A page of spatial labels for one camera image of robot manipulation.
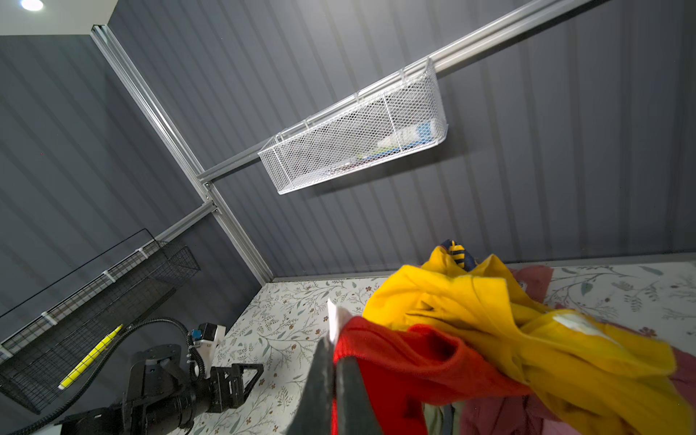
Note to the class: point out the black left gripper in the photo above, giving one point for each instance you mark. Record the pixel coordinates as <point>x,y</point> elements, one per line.
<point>228,387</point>

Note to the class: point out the navy yellow striped cloth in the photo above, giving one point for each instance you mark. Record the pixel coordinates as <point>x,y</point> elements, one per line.
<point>460,255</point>

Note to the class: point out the items in white basket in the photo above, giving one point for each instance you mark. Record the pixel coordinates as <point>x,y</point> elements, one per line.
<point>413,137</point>

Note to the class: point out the red cloth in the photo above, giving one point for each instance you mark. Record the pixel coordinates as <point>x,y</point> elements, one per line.
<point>403,370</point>

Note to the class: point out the yellow marker pen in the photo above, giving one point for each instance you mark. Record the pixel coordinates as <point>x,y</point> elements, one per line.
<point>88,360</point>

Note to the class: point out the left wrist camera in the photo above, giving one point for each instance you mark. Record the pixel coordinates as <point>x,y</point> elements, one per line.
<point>207,339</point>

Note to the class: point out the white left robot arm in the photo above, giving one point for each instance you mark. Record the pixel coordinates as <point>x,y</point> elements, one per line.
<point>161,397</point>

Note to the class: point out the aluminium horizontal back rail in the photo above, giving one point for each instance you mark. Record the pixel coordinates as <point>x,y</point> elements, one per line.
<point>529,17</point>

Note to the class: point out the white mesh wall basket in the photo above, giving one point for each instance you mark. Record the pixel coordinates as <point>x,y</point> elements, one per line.
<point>328,150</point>

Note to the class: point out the dark pink cloth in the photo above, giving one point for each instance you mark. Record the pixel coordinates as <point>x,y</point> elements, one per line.
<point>598,378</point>

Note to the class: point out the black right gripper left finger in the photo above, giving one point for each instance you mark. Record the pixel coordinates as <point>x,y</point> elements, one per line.
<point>315,411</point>

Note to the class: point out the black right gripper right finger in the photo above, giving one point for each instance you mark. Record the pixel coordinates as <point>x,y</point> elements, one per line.
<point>355,414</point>

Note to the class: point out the aluminium corner frame post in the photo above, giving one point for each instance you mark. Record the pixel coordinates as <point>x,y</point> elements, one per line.
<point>212,200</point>

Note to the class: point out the black wire wall basket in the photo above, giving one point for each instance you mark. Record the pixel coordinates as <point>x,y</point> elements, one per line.
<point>30,379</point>

